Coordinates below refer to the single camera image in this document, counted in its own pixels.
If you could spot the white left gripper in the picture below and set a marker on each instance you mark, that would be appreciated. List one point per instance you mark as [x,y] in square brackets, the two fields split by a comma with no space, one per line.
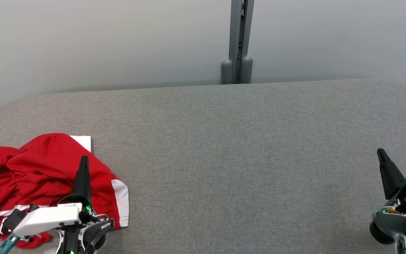
[48,218]

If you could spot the red jersey white sleeves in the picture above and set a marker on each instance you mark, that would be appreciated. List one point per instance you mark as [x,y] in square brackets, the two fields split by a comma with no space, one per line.
[83,141]

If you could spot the red shorts white stripe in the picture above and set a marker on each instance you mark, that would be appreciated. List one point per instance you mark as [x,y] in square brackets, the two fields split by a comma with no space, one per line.
[41,165]

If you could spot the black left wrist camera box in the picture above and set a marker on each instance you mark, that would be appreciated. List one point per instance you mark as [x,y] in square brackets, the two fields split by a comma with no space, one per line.
[18,217]

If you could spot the grey cylindrical post foot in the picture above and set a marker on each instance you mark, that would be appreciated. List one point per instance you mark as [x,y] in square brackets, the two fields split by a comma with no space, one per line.
[226,72]
[246,70]

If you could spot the grey partition post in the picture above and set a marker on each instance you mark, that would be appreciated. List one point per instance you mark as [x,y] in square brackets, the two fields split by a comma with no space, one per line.
[236,31]

